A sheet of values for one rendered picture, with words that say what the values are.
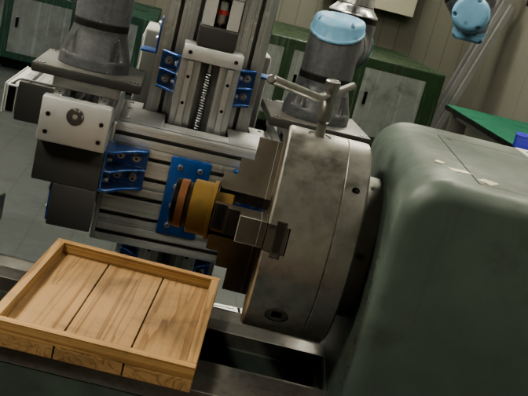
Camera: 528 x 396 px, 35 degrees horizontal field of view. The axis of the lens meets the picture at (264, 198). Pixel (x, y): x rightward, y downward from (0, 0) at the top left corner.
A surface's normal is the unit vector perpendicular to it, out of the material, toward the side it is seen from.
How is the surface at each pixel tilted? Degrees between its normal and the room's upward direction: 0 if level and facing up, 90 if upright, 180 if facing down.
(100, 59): 73
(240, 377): 30
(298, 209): 62
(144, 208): 90
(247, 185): 50
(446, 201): 81
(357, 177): 38
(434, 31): 90
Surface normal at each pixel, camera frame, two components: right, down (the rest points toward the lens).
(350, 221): 0.07, -0.21
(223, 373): 0.18, -0.69
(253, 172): 0.12, -0.40
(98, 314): 0.24, -0.94
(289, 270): -0.06, 0.32
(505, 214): 0.00, 0.11
